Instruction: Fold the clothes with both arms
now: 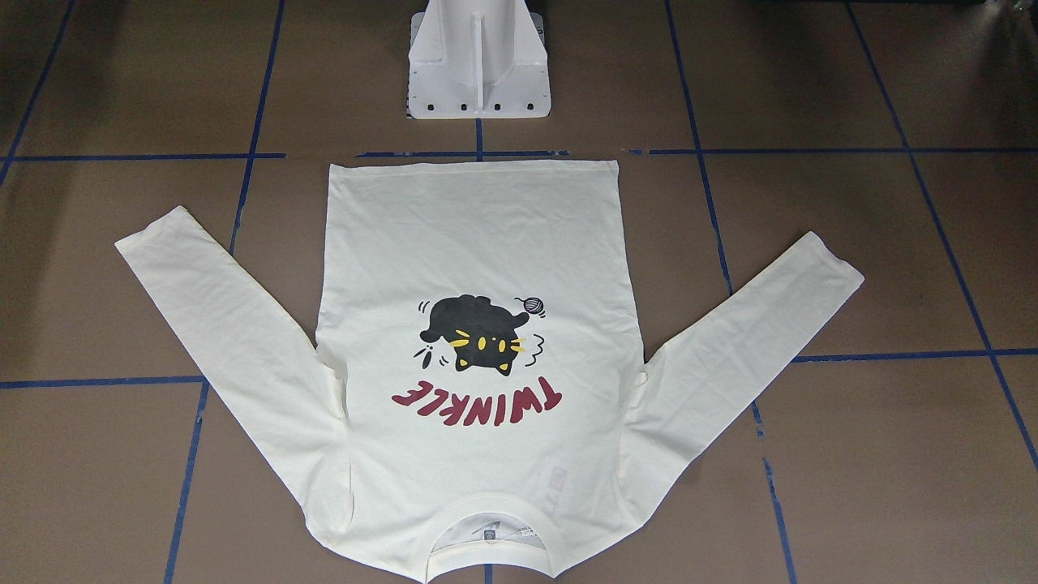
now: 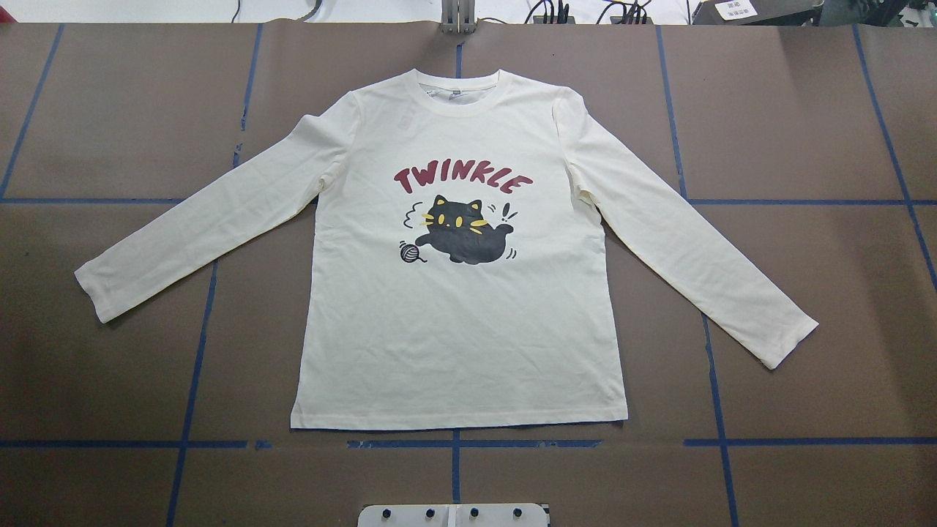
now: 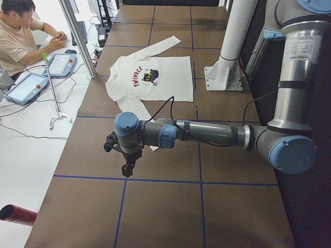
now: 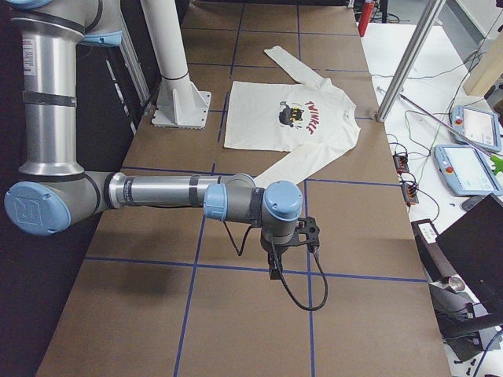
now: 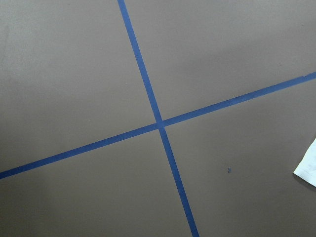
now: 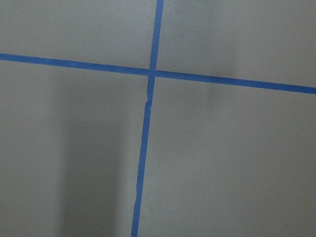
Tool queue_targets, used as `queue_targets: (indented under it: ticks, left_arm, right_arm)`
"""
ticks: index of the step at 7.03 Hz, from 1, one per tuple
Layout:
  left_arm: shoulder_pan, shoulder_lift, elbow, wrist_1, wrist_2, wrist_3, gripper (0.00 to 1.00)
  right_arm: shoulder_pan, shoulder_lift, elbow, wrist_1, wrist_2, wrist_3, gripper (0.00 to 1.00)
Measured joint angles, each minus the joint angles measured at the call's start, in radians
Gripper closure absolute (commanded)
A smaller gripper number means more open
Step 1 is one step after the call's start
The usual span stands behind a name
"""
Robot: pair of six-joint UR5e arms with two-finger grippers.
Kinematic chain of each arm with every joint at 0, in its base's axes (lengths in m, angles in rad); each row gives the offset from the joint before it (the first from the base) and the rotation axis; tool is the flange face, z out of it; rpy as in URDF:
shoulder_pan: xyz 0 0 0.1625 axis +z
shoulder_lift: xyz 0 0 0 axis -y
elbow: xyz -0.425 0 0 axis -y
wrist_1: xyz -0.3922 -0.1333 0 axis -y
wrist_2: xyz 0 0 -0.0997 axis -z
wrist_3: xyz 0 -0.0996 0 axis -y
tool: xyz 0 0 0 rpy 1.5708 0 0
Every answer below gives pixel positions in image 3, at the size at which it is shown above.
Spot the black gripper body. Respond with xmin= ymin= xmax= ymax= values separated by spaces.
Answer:
xmin=123 ymin=148 xmax=142 ymax=165

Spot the cream long-sleeve printed shirt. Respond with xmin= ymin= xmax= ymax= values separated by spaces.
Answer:
xmin=104 ymin=36 xmax=194 ymax=152

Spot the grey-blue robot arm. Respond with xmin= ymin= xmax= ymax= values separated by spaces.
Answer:
xmin=104 ymin=1 xmax=330 ymax=177

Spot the far blue teach pendant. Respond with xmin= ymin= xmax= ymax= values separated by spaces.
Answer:
xmin=47 ymin=53 xmax=77 ymax=79

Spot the blue teach pendant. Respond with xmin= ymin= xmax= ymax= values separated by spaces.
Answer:
xmin=4 ymin=73 xmax=49 ymax=105
xmin=47 ymin=53 xmax=77 ymax=79

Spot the red cylinder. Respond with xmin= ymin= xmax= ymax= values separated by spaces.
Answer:
xmin=1 ymin=204 xmax=38 ymax=226

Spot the near blue teach pendant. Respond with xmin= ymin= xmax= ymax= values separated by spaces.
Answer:
xmin=4 ymin=73 xmax=49 ymax=105

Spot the white pillar with base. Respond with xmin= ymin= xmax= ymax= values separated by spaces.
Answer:
xmin=204 ymin=0 xmax=258 ymax=91

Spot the black box with white label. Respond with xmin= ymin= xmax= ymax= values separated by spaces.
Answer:
xmin=97 ymin=27 xmax=107 ymax=48

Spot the metal reacher grabber tool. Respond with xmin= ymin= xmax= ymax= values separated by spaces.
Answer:
xmin=41 ymin=52 xmax=73 ymax=131

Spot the black keyboard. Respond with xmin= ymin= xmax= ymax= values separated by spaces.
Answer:
xmin=71 ymin=21 xmax=87 ymax=46

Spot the seated man in beige shirt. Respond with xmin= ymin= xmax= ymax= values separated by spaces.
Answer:
xmin=1 ymin=0 xmax=67 ymax=81

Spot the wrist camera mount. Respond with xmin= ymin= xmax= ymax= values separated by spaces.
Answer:
xmin=103 ymin=131 xmax=121 ymax=152

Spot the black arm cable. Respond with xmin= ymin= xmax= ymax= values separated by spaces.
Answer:
xmin=148 ymin=96 xmax=279 ymax=142

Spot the aluminium frame post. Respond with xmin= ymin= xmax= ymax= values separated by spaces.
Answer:
xmin=59 ymin=0 xmax=97 ymax=79

